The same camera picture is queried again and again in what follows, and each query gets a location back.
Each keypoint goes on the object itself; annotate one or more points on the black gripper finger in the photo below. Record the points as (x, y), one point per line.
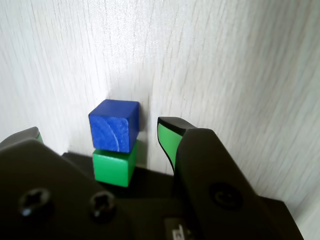
(50, 195)
(212, 175)

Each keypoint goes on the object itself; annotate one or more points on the green wooden cube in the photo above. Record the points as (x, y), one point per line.
(110, 167)

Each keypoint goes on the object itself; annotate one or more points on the blue wooden cube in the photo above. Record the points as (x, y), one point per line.
(112, 127)

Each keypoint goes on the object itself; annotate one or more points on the black open box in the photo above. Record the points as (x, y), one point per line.
(150, 185)

